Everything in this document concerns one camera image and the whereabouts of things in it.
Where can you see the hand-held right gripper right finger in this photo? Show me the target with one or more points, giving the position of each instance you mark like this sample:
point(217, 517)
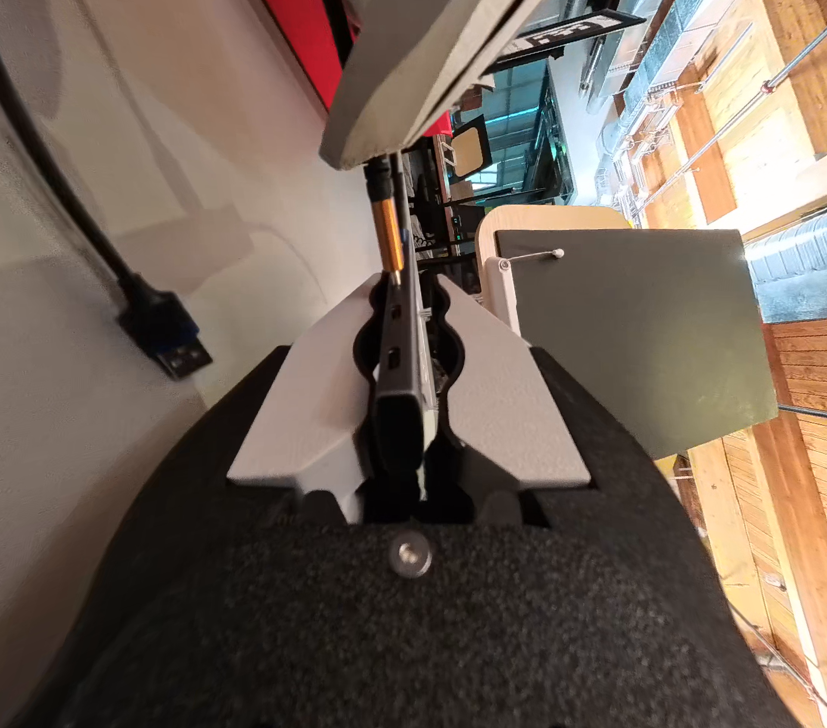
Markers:
point(510, 411)

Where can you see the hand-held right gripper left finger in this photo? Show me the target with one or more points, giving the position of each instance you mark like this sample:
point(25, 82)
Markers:
point(303, 411)

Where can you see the grey desk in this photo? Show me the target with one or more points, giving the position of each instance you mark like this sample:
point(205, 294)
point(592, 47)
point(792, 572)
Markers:
point(161, 95)

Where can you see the black framed tag sign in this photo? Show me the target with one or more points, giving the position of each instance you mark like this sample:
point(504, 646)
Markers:
point(568, 33)

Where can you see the wood-framed black board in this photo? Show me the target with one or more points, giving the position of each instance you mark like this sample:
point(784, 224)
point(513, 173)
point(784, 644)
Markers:
point(646, 340)

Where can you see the rectangular metal duct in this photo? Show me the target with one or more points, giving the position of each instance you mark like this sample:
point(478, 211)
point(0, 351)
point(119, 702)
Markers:
point(794, 288)

